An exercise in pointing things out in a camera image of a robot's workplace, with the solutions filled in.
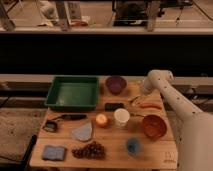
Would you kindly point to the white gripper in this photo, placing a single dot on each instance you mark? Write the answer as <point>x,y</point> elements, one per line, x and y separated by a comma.
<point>143,95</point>

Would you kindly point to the yellow banana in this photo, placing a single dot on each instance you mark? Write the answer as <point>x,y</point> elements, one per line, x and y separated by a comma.
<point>133,100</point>

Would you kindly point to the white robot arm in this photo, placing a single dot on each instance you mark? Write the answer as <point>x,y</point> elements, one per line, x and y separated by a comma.
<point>195,152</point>

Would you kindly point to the white plastic cup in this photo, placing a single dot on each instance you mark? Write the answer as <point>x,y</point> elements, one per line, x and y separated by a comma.
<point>121,117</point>

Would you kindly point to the blue plastic cup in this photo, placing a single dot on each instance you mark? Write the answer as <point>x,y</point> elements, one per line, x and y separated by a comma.
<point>132,146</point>

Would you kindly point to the metal spoon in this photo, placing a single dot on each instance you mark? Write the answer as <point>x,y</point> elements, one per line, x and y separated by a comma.
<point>136,115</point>

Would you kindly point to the purple bowl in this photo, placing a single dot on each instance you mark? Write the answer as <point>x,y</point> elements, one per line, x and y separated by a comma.
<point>115,84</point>

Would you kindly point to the red-brown bowl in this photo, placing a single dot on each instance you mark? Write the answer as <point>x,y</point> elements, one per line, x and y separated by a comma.
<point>154,127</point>

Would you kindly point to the black rectangular block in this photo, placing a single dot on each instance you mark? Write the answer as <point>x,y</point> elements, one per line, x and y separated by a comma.
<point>113,106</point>

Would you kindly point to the orange round fruit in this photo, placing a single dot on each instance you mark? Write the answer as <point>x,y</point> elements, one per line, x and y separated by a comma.
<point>102,120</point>

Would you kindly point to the light blue cloth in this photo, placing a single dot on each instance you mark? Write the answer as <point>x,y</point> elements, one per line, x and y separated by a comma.
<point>83,133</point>

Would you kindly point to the green plastic tray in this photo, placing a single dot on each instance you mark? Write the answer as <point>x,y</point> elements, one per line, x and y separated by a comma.
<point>73,93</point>

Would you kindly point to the bunch of dark grapes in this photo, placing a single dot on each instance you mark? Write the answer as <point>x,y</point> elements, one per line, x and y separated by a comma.
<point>93,150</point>

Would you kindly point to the blue sponge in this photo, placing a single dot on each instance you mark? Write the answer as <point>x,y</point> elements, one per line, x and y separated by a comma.
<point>53,153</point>

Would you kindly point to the black handled knife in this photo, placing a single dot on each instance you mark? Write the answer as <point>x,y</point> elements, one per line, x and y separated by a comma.
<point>68,117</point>

